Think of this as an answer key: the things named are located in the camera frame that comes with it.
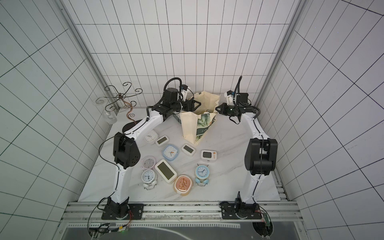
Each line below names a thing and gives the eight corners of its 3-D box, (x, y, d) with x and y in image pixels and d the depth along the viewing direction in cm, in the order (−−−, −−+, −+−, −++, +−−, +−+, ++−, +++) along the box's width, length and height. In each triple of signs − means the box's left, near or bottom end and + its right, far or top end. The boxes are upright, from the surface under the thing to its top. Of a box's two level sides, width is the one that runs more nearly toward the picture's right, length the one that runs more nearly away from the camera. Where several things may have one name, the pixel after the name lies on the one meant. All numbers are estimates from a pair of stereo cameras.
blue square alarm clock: (161, 161, 92) (160, 159, 90) (163, 146, 98) (163, 144, 96) (177, 161, 92) (177, 159, 90) (178, 146, 98) (178, 144, 96)
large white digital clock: (168, 185, 83) (167, 182, 79) (155, 167, 89) (154, 165, 86) (178, 176, 85) (177, 174, 82) (164, 160, 92) (163, 157, 89)
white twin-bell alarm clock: (141, 189, 81) (138, 187, 78) (144, 171, 87) (142, 169, 84) (155, 189, 81) (154, 187, 78) (158, 171, 87) (156, 169, 84)
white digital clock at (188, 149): (179, 150, 96) (179, 148, 95) (184, 143, 99) (184, 142, 98) (192, 157, 93) (192, 156, 91) (196, 150, 96) (196, 149, 94)
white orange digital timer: (201, 159, 92) (201, 157, 90) (201, 151, 96) (201, 149, 93) (216, 159, 92) (217, 157, 90) (215, 152, 96) (216, 149, 93)
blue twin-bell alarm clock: (195, 185, 82) (195, 183, 79) (195, 166, 89) (195, 164, 86) (209, 185, 82) (210, 183, 79) (208, 166, 89) (208, 164, 86)
